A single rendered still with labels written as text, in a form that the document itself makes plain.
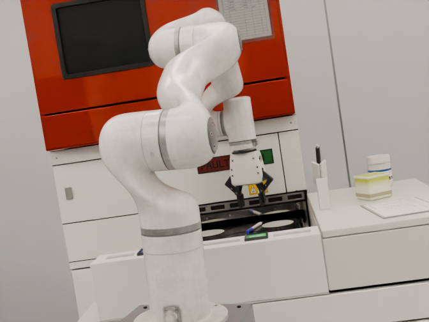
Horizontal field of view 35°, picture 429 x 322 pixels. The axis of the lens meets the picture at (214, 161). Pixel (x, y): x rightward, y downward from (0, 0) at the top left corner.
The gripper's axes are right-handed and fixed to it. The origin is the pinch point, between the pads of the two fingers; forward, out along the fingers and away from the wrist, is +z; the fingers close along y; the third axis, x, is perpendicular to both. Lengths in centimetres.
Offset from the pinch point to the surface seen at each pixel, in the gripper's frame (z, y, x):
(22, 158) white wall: -18, 175, -113
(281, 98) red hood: -29.1, -9.8, -12.8
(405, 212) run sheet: 2, -49, 28
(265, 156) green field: -11.7, -1.4, -14.9
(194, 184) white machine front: -5.8, 21.8, -7.5
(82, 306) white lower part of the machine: 30, 63, 6
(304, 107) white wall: -22, 25, -163
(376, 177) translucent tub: -3.9, -39.0, 4.9
